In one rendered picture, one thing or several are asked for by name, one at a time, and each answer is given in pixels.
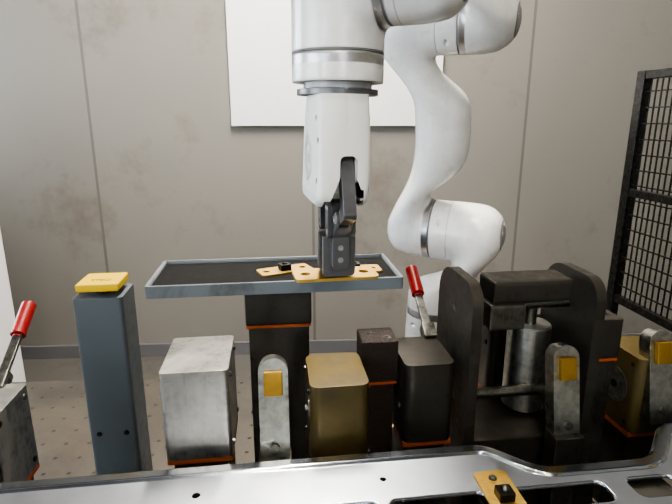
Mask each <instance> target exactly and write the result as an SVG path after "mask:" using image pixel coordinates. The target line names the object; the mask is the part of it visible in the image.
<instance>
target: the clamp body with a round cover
mask: <svg viewBox="0 0 672 504"><path fill-rule="evenodd" d="M304 370H306V404H305V413H306V414H307V425H305V430H307V443H308V452H309V454H308V457H309V458H313V457H326V456H338V455H351V454H363V453H369V449H368V400H369V390H370V385H369V380H368V377H367V375H366V372H365V369H364V367H363V364H362V361H361V359H360V356H359V355H358V354H357V353H351V352H350V353H332V354H314V355H309V356H307V357H306V365H305V366H304Z"/></svg>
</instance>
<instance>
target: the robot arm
mask: <svg viewBox="0 0 672 504"><path fill-rule="evenodd" d="M521 8H522V7H521V3H520V0H291V44H292V83H294V84H301V85H303V88H302V89H297V96H306V97H307V100H306V109H305V122H304V152H303V193H304V194H305V196H306V197H307V198H308V199H309V200H310V201H312V202H313V203H314V204H315V205H316V206H318V225H319V230H318V267H319V268H320V269H322V273H323V275H324V276H325V277H334V276H351V275H353V274H354V273H355V240H356V236H355V234H356V220H357V205H359V206H362V205H363V204H365V202H366V201H367V200H368V196H369V186H370V111H369V97H376V96H378V90H376V89H372V85H380V84H383V80H384V58H385V60H386V61H387V63H388V64H389V65H390V67H391V68H392V69H393V70H394V71H395V73H396V74H397V75H398V76H399V77H400V79H401V80H402V81H403V83H404V84H405V86H406V87H407V89H408V90H409V92H410V94H411V96H412V98H413V102H414V107H415V126H416V144H415V156H414V162H413V167H412V171H411V174H410V177H409V180H408V182H407V184H406V186H405V188H404V190H403V192H402V194H401V195H400V197H399V199H398V201H397V203H396V204H395V206H394V208H393V210H392V213H391V215H390V218H389V219H388V226H387V234H388V238H389V241H390V243H391V244H392V246H393V247H394V248H395V249H397V250H398V251H400V252H402V253H405V254H408V255H413V256H420V257H428V258H436V259H444V260H450V261H451V266H450V267H453V266H459V267H461V268H462V269H463V270H465V271H466V272H467V273H469V274H470V275H471V276H472V277H474V278H475V277H476V276H477V275H478V274H479V273H480V272H481V271H482V270H483V269H484V268H485V267H486V266H487V265H488V264H489V263H490V262H491V261H492V260H493V259H494V258H495V257H496V256H497V255H498V253H499V252H500V250H501V249H502V248H503V244H504V242H505V237H506V225H505V222H504V219H503V217H502V216H501V214H500V213H499V212H498V211H497V210H496V209H494V208H493V207H490V206H488V205H484V204H479V203H470V202H459V201H447V200H435V199H433V198H432V197H431V194H432V192H433V191H434V190H435V189H436V188H438V187H439V186H441V185H442V184H444V183H446V182H447V181H449V180H450V179H452V178H453V177H454V176H455V175H456V174H457V173H458V172H459V171H460V170H461V168H462V167H463V165H464V164H465V162H466V159H467V156H468V153H469V148H470V140H471V125H472V111H471V105H470V102H469V99H468V97H467V95H466V94H465V93H464V91H463V90H462V89H461V88H460V87H459V86H457V85H456V84H455V83H454V82H453V81H452V80H451V79H449V78H448V77H447V76H446V75H445V74H444V73H443V72H442V71H441V70H440V68H439V67H438V65H437V62H436V56H440V55H480V54H490V53H494V52H497V51H499V50H501V49H503V48H505V47H506V46H508V45H509V44H510V43H511V42H512V41H513V40H514V38H515V37H516V35H518V33H519V29H520V26H521V21H522V9H521ZM356 204H357V205H356ZM321 229H324V230H321ZM442 272H443V270H442V271H439V272H435V273H431V274H427V275H423V276H420V279H421V283H422V286H423V290H424V295H423V299H424V302H425V306H426V309H427V313H428V317H429V320H430V322H434V324H435V328H436V332H437V319H438V300H439V284H440V278H441V274H442ZM420 326H421V319H420V315H419V312H418V308H417V304H416V300H415V298H414V297H412V294H411V290H410V286H409V290H408V298H407V311H406V326H405V337H420V336H421V334H420V330H419V329H420Z"/></svg>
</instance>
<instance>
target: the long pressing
mask: <svg viewBox="0 0 672 504"><path fill-rule="evenodd" d="M491 470H503V471H505V472H506V473H507V475H508V476H509V478H510V479H511V481H512V482H513V484H514V485H515V487H516V488H517V490H518V491H523V490H533V489H544V488H555V487H566V486H576V485H587V484H597V485H600V486H601V487H603V488H604V489H605V490H606V491H607V492H608V493H609V494H610V495H611V496H612V498H613V501H611V502H601V503H591V504H672V496H663V497H653V498H649V497H645V496H642V495H640V494H639V493H637V492H636V491H635V490H634V489H633V488H632V487H631V486H630V485H629V483H628V482H629V481H631V480H641V479H652V478H668V479H670V480H672V423H670V424H665V425H662V426H660V427H658V428H657V429H656V431H655V434H654V438H653V442H652V445H651V449H650V453H649V454H648V455H647V456H645V457H643V458H639V459H629V460H618V461H606V462H595V463H583V464H572V465H561V466H544V465H538V464H534V463H530V462H527V461H524V460H522V459H519V458H517V457H514V456H512V455H509V454H506V453H504V452H501V451H499V450H496V449H494V448H491V447H487V446H482V445H463V446H450V447H438V448H425V449H413V450H401V451H388V452H376V453H363V454H351V455H338V456H326V457H313V458H301V459H289V460H276V461H264V462H251V463H239V464H226V465H214V466H201V467H189V468H177V469H164V470H152V471H139V472H127V473H114V474H102V475H89V476H77V477H65V478H52V479H40V480H27V481H15V482H2V483H0V504H394V503H396V502H404V501H415V500H426V499H436V498H447V497H458V496H469V495H480V496H483V497H484V498H485V496H484V495H483V493H482V491H481V489H480V488H479V486H478V484H477V482H476V480H475V479H474V473H475V472H480V471H491ZM381 478H385V479H386V481H381V480H380V479H381ZM196 493H198V494H200V497H198V498H192V496H193V495H194V494H196ZM485 499H486V498H485Z"/></svg>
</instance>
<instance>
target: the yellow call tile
mask: <svg viewBox="0 0 672 504"><path fill-rule="evenodd" d="M128 279H129V274H128V273H127V272H122V273H93V274H88V275H87V276H86V277H84V278H83V279H82V280H81V281H80V282H78V283H77V284H76V285H75V291H76V292H77V293H80V292H95V293H97V294H104V293H109V292H112V291H119V289H120V288H121V287H122V286H123V285H124V284H125V283H126V282H127V280H128Z"/></svg>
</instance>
